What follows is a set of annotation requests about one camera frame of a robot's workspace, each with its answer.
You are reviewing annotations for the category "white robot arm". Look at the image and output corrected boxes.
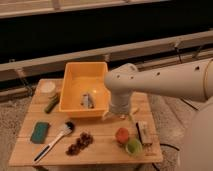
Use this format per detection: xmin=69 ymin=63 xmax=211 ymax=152
xmin=104 ymin=59 xmax=213 ymax=171

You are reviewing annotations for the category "whiteboard eraser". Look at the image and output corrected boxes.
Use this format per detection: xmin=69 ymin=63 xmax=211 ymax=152
xmin=136 ymin=121 xmax=152 ymax=146

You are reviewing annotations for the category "white handled dish brush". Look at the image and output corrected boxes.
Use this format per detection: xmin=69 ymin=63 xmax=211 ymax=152
xmin=34 ymin=121 xmax=75 ymax=163

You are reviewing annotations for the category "black cable on floor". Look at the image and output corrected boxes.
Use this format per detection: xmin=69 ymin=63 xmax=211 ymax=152
xmin=151 ymin=142 xmax=181 ymax=171

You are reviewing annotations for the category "green plastic cup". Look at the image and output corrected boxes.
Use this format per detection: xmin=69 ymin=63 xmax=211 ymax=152
xmin=125 ymin=138 xmax=143 ymax=156

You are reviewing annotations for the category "wooden slatted table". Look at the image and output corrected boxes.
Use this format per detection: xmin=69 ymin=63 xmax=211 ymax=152
xmin=8 ymin=78 xmax=164 ymax=167

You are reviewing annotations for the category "yellow banana toy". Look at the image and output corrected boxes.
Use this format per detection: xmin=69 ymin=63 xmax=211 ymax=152
xmin=129 ymin=108 xmax=139 ymax=117

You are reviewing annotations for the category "teal green sponge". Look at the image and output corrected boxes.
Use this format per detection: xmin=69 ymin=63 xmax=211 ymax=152
xmin=30 ymin=122 xmax=49 ymax=144

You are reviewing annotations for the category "white round container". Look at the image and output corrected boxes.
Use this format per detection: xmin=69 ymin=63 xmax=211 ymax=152
xmin=40 ymin=81 xmax=56 ymax=95

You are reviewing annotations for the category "small grey object in bin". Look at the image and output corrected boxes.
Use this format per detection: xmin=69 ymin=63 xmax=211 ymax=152
xmin=81 ymin=93 xmax=94 ymax=109

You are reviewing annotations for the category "yellow plastic bin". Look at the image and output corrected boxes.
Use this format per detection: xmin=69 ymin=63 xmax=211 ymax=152
xmin=59 ymin=62 xmax=110 ymax=118

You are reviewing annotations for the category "green cucumber toy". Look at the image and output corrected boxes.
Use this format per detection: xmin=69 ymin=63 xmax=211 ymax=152
xmin=44 ymin=95 xmax=60 ymax=113

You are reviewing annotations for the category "brown grape bunch toy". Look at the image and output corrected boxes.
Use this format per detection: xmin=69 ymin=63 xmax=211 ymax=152
xmin=66 ymin=132 xmax=94 ymax=156

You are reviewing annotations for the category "red orange plastic cup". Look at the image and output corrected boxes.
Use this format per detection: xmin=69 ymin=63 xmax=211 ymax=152
xmin=115 ymin=128 xmax=129 ymax=144

